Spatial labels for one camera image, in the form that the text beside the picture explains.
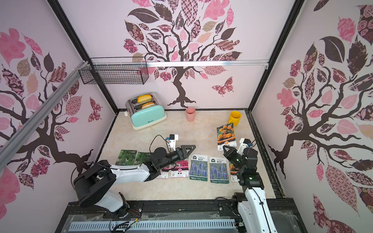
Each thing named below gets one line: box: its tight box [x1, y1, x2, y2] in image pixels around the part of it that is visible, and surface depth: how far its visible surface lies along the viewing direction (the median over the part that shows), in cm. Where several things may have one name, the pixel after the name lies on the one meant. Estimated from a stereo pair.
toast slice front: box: [141, 101, 156, 109], surface depth 99 cm
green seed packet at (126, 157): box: [115, 149, 138, 166], surface depth 95 cm
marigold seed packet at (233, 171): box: [229, 163, 240, 184], surface depth 87 cm
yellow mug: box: [228, 110, 242, 127], surface depth 107 cm
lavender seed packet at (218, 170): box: [209, 156, 230, 184], surface depth 89 cm
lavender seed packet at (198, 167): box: [189, 154, 208, 182], surface depth 89 cm
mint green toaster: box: [125, 92, 168, 131], surface depth 101 cm
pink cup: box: [185, 106, 196, 122], surface depth 110 cm
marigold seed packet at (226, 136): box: [216, 122, 238, 151], surface depth 83 cm
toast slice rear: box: [136, 94, 153, 103], surface depth 102 cm
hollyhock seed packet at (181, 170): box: [170, 159, 189, 179], surface depth 88 cm
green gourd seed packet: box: [133, 151, 153, 166], surface depth 95 cm
